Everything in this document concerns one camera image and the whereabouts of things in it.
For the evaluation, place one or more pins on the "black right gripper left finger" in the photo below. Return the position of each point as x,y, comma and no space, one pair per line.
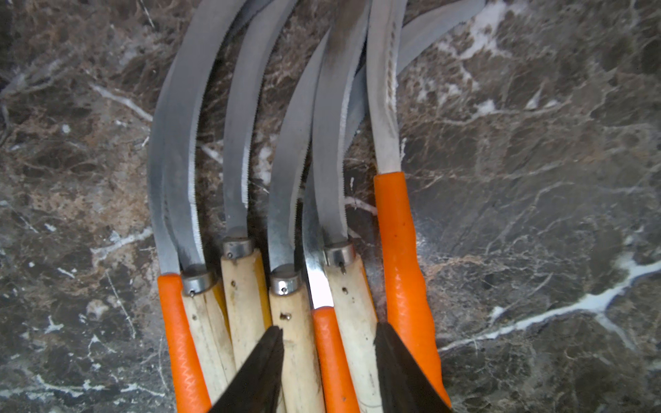
257,385

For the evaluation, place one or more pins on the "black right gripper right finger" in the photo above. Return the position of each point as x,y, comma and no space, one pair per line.
403,385

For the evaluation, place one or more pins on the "orange handled sickle leftmost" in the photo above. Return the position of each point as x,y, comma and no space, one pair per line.
190,388

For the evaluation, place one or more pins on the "orange handled sickle rightmost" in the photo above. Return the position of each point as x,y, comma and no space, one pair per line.
408,309

